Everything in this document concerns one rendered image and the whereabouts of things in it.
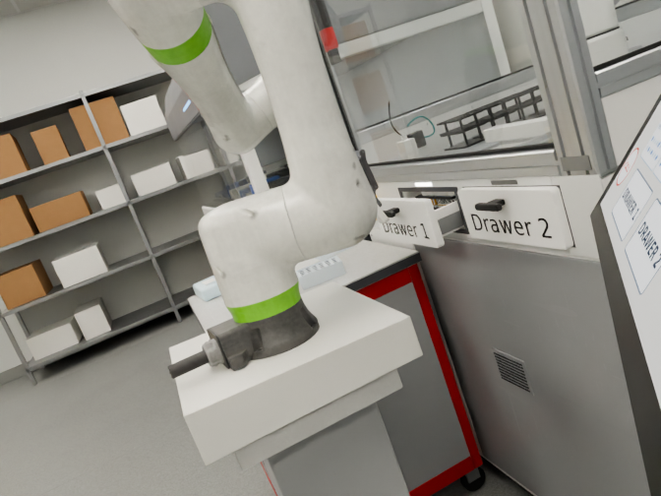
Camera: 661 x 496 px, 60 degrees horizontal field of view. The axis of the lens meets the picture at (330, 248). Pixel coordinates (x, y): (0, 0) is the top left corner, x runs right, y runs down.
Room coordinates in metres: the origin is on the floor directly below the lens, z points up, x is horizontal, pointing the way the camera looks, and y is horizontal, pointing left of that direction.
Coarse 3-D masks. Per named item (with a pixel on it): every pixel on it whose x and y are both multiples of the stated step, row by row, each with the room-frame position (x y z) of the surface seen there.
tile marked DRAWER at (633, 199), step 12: (636, 168) 0.51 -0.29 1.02; (636, 180) 0.49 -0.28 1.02; (624, 192) 0.51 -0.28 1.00; (636, 192) 0.47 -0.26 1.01; (648, 192) 0.43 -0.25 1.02; (624, 204) 0.49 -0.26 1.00; (636, 204) 0.45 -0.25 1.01; (612, 216) 0.51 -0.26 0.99; (624, 216) 0.47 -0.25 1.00; (636, 216) 0.43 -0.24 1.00; (624, 228) 0.45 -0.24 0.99
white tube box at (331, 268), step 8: (336, 256) 1.55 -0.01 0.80; (320, 264) 1.55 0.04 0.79; (328, 264) 1.52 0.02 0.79; (336, 264) 1.48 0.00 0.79; (296, 272) 1.54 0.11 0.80; (304, 272) 1.52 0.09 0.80; (312, 272) 1.47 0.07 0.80; (320, 272) 1.47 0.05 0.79; (328, 272) 1.48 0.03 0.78; (336, 272) 1.48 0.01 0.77; (344, 272) 1.48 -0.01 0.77; (304, 280) 1.47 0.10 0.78; (312, 280) 1.47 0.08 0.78; (320, 280) 1.47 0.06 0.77; (304, 288) 1.47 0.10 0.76
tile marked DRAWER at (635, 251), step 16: (656, 208) 0.40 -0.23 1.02; (640, 224) 0.41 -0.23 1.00; (656, 224) 0.38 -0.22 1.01; (640, 240) 0.39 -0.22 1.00; (656, 240) 0.36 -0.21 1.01; (640, 256) 0.37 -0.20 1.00; (656, 256) 0.35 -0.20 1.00; (640, 272) 0.36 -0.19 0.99; (656, 272) 0.33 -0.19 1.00; (640, 288) 0.34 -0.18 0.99
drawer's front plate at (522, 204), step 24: (480, 192) 1.11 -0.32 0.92; (504, 192) 1.04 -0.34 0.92; (528, 192) 0.97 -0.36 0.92; (552, 192) 0.92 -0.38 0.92; (480, 216) 1.13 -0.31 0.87; (504, 216) 1.06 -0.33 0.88; (528, 216) 0.99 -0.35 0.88; (552, 216) 0.93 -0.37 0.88; (504, 240) 1.08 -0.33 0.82; (528, 240) 1.00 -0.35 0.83; (552, 240) 0.94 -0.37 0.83
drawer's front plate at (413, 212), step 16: (384, 208) 1.41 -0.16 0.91; (400, 208) 1.32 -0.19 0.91; (416, 208) 1.24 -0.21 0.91; (432, 208) 1.20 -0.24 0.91; (384, 224) 1.44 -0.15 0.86; (416, 224) 1.26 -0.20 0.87; (432, 224) 1.20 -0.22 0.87; (400, 240) 1.37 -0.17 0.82; (416, 240) 1.29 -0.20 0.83; (432, 240) 1.22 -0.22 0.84
